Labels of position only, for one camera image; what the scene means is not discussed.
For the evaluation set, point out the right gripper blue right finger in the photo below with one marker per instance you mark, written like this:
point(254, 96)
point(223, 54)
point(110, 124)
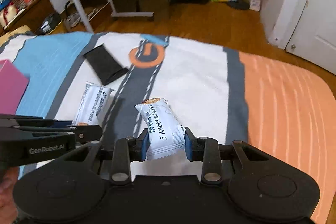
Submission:
point(191, 146)

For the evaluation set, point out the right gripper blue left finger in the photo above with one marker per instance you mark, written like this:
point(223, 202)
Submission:
point(142, 145)

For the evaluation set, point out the white blue snack bar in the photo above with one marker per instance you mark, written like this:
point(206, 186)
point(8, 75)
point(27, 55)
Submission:
point(92, 105)

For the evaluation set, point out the person's left hand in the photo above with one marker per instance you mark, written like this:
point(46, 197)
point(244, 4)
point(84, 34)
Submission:
point(8, 210)

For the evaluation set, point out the pink cardboard box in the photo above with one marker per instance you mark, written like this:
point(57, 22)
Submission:
point(12, 87)

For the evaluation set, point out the dark backpack on floor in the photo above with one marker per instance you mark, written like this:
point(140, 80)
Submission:
point(50, 23)

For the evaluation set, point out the cream bag red ribbon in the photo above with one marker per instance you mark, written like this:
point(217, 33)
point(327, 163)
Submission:
point(8, 14)

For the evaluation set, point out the wooden nightstand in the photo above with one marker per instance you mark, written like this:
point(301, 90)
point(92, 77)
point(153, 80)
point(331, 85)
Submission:
point(33, 16)

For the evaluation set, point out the white door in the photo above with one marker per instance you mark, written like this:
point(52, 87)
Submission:
point(314, 35)

